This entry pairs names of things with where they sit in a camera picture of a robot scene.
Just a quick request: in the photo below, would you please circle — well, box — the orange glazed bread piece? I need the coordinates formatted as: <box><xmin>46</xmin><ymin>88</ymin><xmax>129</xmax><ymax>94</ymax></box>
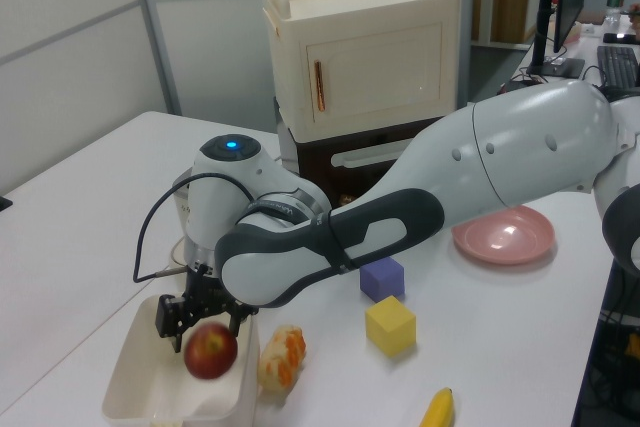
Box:
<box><xmin>256</xmin><ymin>325</ymin><xmax>308</xmax><ymax>391</ymax></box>

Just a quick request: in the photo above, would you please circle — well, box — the large cream open container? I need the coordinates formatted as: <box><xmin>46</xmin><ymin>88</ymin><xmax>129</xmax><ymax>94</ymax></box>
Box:
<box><xmin>101</xmin><ymin>293</ymin><xmax>262</xmax><ymax>422</ymax></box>

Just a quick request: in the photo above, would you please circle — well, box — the red apple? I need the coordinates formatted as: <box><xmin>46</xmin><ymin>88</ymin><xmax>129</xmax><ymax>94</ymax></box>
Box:
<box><xmin>183</xmin><ymin>322</ymin><xmax>239</xmax><ymax>381</ymax></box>

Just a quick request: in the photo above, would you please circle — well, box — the pink round plate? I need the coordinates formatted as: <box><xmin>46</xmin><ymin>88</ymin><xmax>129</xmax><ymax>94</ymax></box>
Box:
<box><xmin>452</xmin><ymin>205</ymin><xmax>557</xmax><ymax>267</ymax></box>

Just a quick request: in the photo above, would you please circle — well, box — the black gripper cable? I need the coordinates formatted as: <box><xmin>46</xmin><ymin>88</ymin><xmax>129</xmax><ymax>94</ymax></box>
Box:
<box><xmin>131</xmin><ymin>171</ymin><xmax>255</xmax><ymax>284</ymax></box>

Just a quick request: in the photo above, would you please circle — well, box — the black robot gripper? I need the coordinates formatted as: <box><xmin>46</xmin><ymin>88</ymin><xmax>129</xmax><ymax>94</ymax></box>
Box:
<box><xmin>153</xmin><ymin>267</ymin><xmax>260</xmax><ymax>354</ymax></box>

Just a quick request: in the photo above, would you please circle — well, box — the purple cube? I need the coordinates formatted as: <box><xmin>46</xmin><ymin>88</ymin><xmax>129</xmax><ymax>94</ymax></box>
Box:
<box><xmin>359</xmin><ymin>256</ymin><xmax>406</xmax><ymax>305</ymax></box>

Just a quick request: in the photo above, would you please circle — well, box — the yellow banana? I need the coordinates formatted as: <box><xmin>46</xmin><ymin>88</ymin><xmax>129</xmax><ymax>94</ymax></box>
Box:
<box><xmin>418</xmin><ymin>386</ymin><xmax>456</xmax><ymax>427</ymax></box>

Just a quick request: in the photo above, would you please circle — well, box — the dark brown drawer box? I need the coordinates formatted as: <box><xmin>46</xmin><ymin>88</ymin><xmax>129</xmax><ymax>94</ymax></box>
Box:
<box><xmin>272</xmin><ymin>95</ymin><xmax>442</xmax><ymax>209</ymax></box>

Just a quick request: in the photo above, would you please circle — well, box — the yellow cube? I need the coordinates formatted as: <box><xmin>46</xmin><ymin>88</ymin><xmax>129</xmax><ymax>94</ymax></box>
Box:
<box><xmin>364</xmin><ymin>294</ymin><xmax>418</xmax><ymax>359</ymax></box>

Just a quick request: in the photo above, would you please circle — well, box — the black keyboard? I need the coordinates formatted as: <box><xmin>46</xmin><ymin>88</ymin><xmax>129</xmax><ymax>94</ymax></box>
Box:
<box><xmin>596</xmin><ymin>44</ymin><xmax>640</xmax><ymax>89</ymax></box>

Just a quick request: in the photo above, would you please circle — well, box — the cream plastic mini cabinet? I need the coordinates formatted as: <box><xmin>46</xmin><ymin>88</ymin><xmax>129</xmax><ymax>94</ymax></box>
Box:
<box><xmin>262</xmin><ymin>0</ymin><xmax>462</xmax><ymax>141</ymax></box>

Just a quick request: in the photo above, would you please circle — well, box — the black monitor stand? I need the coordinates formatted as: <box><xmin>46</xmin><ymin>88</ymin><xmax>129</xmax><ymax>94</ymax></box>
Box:
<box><xmin>525</xmin><ymin>0</ymin><xmax>586</xmax><ymax>79</ymax></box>

